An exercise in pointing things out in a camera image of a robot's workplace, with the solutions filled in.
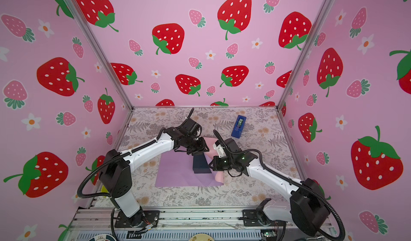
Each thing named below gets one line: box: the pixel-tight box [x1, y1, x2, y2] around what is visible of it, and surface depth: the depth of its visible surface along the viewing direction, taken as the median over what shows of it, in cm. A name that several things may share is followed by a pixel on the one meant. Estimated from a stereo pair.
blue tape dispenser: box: [231, 114, 247, 139], surface depth 106 cm
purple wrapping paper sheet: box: [154, 137, 225, 187], surface depth 89 cm
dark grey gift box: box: [192, 152, 212, 174], surface depth 84 cm
